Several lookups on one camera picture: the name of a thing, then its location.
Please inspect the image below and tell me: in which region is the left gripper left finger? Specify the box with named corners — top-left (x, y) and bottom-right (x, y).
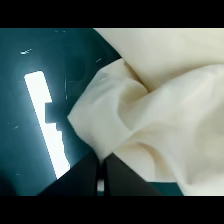
top-left (37, 150), bottom-right (101, 197)

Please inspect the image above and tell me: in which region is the cream shirt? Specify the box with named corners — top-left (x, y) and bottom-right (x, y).
top-left (67, 28), bottom-right (224, 197)

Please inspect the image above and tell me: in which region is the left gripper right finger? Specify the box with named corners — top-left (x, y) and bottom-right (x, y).
top-left (103, 152), bottom-right (164, 197)

